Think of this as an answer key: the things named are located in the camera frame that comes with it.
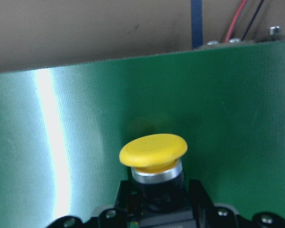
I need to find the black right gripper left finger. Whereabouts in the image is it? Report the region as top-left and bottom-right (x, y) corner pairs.
(47, 180), (139, 228)

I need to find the yellow push button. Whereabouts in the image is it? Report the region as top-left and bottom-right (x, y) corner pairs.
(119, 133), (203, 228)

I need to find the green conveyor belt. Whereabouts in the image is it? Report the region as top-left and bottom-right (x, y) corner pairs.
(0, 42), (285, 228)

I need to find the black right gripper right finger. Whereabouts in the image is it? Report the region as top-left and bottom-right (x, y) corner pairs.
(189, 180), (285, 228)

